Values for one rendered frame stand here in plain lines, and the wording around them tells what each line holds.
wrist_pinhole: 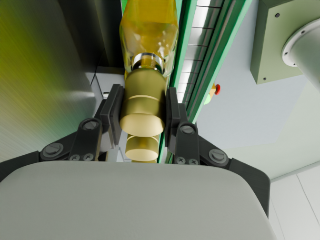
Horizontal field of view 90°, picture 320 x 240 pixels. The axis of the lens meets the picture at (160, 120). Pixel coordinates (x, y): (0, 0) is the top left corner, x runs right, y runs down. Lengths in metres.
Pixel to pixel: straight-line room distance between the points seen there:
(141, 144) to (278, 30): 0.46
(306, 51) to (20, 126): 0.55
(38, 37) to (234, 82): 0.62
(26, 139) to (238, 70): 0.62
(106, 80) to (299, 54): 0.50
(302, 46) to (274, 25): 0.08
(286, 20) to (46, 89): 0.51
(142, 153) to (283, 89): 0.73
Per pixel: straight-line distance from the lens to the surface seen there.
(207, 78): 0.38
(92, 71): 0.46
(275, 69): 0.61
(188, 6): 0.28
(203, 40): 0.40
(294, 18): 0.54
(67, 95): 0.28
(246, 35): 0.59
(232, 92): 0.74
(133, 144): 0.16
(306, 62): 0.52
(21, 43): 0.22
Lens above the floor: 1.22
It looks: 34 degrees down
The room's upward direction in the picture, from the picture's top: 179 degrees counter-clockwise
